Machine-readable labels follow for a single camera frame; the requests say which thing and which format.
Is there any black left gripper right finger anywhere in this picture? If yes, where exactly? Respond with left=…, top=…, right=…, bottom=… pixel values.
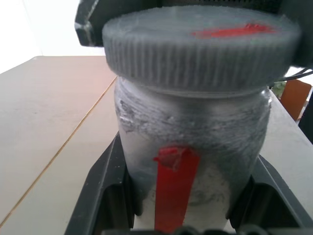
left=225, top=155, right=313, bottom=235

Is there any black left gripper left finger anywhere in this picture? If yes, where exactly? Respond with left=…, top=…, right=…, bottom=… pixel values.
left=65, top=133, right=144, bottom=235

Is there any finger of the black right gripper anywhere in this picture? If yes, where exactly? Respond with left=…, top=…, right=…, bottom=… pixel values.
left=278, top=0, right=313, bottom=69
left=74, top=0, right=162, bottom=47

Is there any grey ribbed jar lid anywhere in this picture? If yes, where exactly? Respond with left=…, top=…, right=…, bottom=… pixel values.
left=101, top=6, right=302, bottom=93

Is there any clear jar with white powder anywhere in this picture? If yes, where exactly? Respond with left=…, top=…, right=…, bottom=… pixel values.
left=113, top=76, right=273, bottom=232

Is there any orange brown chair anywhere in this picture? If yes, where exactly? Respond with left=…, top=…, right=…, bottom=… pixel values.
left=280, top=79, right=313, bottom=122

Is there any thin black cable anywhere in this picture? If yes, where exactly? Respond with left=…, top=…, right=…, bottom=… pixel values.
left=278, top=68, right=313, bottom=81

